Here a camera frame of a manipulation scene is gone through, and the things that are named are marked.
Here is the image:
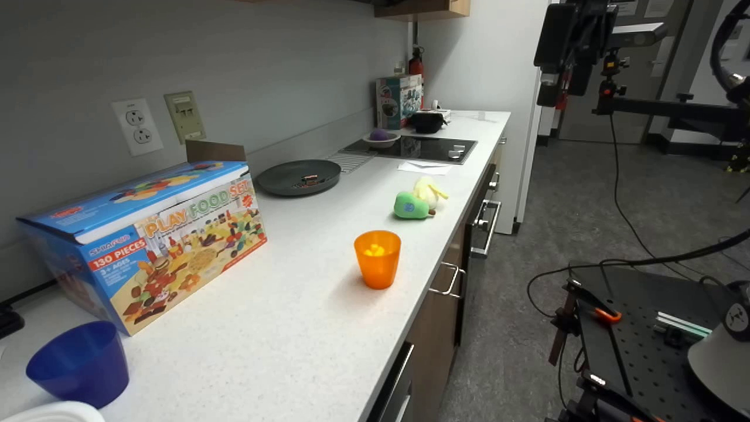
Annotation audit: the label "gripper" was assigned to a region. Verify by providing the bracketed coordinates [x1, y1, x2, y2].
[534, 0, 617, 108]

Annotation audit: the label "teal toy box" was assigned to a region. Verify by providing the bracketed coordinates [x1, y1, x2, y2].
[375, 73, 424, 131]

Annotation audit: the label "banana plush toy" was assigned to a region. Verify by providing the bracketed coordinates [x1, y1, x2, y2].
[412, 176, 450, 210]

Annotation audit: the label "green plush toy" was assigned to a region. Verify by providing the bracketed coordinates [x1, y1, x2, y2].
[393, 191, 438, 221]

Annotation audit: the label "orange plastic cup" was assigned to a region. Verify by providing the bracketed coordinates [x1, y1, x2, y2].
[353, 230, 403, 291]

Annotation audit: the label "colourful toy food box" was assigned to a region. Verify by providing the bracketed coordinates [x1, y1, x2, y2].
[16, 161, 269, 337]

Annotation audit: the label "blue plastic cup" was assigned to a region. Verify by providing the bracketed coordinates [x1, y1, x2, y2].
[25, 320, 130, 410]

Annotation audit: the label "black pot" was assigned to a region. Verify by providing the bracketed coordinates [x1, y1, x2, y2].
[409, 110, 450, 135]

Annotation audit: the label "black glass cooktop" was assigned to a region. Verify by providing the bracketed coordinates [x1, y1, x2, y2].
[341, 135, 478, 165]

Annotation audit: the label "white paper sheet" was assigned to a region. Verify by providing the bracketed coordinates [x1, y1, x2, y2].
[397, 160, 452, 176]

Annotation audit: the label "small grey bowl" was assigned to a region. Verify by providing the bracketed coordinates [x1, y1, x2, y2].
[362, 130, 403, 149]

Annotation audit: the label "grey ribbed mat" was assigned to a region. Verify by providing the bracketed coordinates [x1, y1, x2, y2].
[325, 151, 376, 175]

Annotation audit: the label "green and white strips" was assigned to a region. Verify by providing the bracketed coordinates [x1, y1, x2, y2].
[654, 310, 713, 342]

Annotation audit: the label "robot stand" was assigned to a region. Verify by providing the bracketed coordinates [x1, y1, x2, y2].
[546, 263, 750, 422]

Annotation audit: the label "dark grey round plate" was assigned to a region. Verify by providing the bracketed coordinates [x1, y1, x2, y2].
[255, 159, 342, 198]

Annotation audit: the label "brown cardboard piece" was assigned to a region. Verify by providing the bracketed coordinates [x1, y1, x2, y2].
[185, 139, 247, 164]

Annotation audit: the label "black device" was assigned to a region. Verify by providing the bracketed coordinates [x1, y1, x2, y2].
[0, 304, 26, 340]

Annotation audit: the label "white bowl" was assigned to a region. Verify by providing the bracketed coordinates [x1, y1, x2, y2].
[0, 401, 107, 422]

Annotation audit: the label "camera on mount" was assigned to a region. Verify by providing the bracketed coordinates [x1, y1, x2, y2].
[592, 22, 750, 142]

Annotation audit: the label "thin black cable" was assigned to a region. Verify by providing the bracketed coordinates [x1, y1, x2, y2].
[608, 114, 695, 283]

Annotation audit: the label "wooden wall cabinet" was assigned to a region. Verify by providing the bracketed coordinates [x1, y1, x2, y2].
[373, 0, 472, 23]

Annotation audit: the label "silver oven door handle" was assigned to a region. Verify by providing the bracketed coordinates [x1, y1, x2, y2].
[469, 199, 503, 260]

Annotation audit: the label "silver dishwasher handle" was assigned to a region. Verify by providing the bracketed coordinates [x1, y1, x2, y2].
[369, 342, 415, 422]

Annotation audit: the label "white wall socket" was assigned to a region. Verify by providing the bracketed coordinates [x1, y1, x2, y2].
[111, 98, 165, 158]

